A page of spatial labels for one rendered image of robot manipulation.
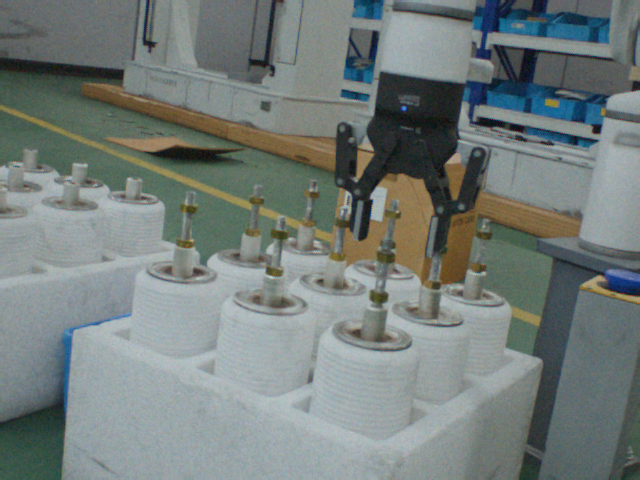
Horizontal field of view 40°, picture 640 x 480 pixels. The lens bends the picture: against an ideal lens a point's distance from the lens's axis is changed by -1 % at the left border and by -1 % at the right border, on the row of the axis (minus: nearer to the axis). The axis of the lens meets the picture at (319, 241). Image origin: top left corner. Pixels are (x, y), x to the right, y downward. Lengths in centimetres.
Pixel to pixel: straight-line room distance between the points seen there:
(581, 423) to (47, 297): 65
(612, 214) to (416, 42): 50
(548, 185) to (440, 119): 231
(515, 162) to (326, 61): 143
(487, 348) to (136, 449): 40
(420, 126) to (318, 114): 351
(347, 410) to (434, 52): 32
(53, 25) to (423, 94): 678
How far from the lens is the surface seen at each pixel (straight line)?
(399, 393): 80
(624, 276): 91
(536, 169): 308
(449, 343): 89
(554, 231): 294
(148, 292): 92
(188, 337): 92
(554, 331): 120
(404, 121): 77
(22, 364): 115
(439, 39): 74
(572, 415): 93
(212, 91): 461
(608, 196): 116
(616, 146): 116
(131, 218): 127
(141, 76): 528
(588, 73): 1065
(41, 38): 742
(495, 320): 100
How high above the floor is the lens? 51
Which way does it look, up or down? 12 degrees down
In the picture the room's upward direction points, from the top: 8 degrees clockwise
